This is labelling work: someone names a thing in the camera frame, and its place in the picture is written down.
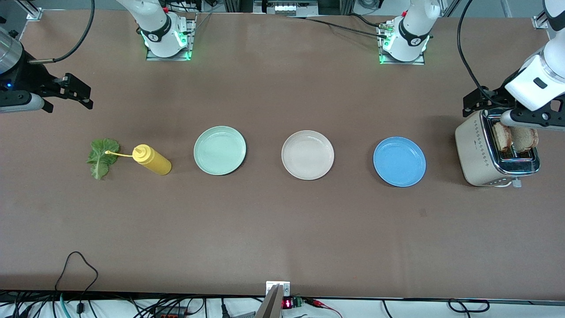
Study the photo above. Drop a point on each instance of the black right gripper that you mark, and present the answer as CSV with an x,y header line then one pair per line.
x,y
27,76

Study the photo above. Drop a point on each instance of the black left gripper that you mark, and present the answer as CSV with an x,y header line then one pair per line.
x,y
487,98

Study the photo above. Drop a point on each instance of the bread slice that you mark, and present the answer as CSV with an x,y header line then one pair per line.
x,y
502,138
525,139

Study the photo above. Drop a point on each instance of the green lettuce leaf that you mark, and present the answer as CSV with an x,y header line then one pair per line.
x,y
101,154

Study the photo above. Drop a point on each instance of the yellow mustard squeeze bottle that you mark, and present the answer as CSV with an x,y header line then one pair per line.
x,y
154,162

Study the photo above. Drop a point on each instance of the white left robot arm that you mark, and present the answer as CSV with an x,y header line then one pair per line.
x,y
412,31

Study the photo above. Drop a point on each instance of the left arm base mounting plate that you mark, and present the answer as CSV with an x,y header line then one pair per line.
x,y
404,63

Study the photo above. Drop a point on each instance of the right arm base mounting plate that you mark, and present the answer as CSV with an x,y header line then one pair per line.
x,y
192,44

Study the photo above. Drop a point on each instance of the blue plate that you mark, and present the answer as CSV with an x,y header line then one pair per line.
x,y
399,161

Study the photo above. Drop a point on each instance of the pale green plate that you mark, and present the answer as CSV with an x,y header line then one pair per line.
x,y
220,150

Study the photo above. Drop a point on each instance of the beige plate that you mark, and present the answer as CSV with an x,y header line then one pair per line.
x,y
307,155

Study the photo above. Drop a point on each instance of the beige chrome toaster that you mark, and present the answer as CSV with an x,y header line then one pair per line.
x,y
474,150

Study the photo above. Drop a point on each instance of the grey control box with lights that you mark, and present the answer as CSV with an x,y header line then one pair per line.
x,y
287,8

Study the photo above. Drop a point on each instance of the small red display module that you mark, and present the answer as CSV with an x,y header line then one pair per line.
x,y
288,303

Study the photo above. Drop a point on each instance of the aluminium table corner bracket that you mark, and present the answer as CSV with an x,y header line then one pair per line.
x,y
539,21
34,13

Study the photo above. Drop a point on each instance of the grey metal camera mount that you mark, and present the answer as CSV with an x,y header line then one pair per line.
x,y
271,304

